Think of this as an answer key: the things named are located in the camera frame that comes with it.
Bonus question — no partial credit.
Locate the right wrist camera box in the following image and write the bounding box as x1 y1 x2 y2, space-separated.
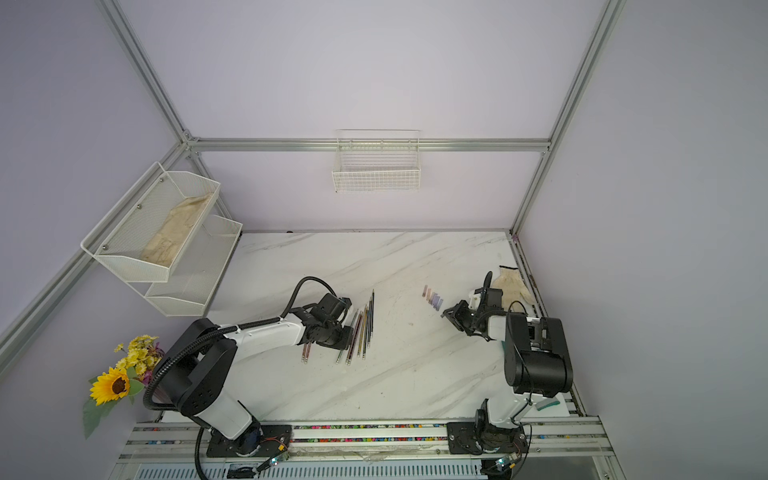
468 291 487 311

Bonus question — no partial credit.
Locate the aluminium frame profile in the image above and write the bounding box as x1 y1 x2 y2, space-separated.
1 1 625 376

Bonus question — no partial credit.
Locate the white wire wall basket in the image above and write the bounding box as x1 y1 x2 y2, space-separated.
332 129 422 193

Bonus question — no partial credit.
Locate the white mesh wall shelf upper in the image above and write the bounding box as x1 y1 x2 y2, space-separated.
80 163 221 283

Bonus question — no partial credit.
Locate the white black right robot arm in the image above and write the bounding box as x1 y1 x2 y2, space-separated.
442 286 573 457

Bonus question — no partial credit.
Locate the cream knitted work glove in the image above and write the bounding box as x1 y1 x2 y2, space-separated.
491 266 535 309

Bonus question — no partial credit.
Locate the black corrugated cable conduit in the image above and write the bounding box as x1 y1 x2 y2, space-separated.
142 275 338 480

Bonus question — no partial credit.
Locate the red pencil with orange cap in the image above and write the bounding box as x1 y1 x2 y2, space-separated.
302 343 312 363

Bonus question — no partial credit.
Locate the white mesh wall shelf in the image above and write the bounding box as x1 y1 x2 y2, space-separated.
80 163 221 283
144 214 242 317

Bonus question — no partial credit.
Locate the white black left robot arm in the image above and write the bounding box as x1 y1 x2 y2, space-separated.
142 293 353 457

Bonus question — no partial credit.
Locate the green rubber work glove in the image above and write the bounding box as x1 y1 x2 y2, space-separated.
535 398 560 411

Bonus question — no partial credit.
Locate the white mesh wall shelf lower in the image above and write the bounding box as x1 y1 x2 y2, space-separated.
144 214 242 317

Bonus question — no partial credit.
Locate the artificial sunflower bouquet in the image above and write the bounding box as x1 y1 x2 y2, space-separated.
82 335 165 439

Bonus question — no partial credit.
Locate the yellow pencil with clear cap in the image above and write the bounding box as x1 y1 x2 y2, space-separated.
356 305 369 357

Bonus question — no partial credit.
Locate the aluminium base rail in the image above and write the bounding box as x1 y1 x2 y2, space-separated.
110 417 625 479

